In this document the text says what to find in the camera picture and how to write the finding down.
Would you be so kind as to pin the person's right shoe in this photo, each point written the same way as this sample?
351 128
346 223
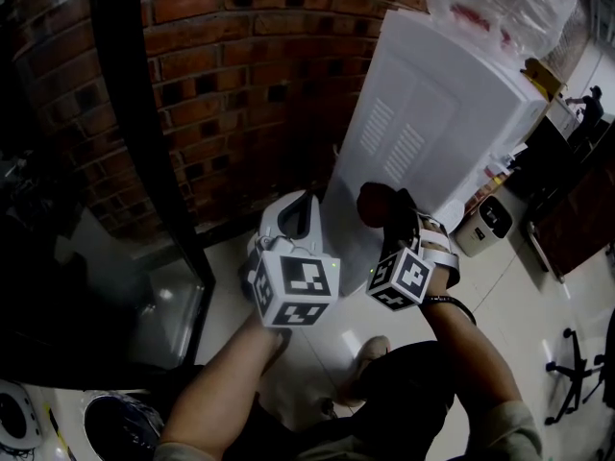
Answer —
372 353

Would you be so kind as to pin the person's left forearm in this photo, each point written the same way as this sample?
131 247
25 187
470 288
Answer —
226 382

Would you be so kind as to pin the steel trash can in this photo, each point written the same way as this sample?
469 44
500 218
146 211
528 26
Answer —
120 430

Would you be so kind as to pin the white water dispenser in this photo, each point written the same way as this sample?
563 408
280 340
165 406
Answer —
432 113

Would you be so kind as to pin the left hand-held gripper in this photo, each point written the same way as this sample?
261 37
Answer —
298 281

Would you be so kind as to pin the black cabinet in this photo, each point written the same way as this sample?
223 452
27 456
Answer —
548 152

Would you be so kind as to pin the plastic-wrapped water bottle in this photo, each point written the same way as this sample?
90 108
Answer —
499 3

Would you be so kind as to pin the black framed glass door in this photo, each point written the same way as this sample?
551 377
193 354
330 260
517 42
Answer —
141 113

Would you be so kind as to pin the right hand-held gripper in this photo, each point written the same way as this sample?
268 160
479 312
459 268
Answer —
401 281

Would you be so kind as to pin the person's black shorts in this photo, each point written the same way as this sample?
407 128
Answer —
408 392

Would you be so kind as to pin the person's grey shirt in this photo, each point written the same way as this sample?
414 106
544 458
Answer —
514 435

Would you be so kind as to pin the black office chair base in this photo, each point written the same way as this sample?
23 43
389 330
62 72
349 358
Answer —
576 363

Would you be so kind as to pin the white round device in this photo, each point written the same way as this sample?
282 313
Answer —
17 416

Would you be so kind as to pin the small white appliance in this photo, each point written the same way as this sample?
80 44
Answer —
483 228

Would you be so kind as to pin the person's right forearm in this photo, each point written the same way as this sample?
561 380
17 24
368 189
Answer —
471 363

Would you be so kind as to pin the cardboard box with striped tape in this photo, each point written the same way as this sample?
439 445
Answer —
543 77

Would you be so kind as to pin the black chair caster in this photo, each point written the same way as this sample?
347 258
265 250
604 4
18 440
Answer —
327 408

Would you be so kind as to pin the brown chair with metal frame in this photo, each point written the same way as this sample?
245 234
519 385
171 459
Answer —
576 228

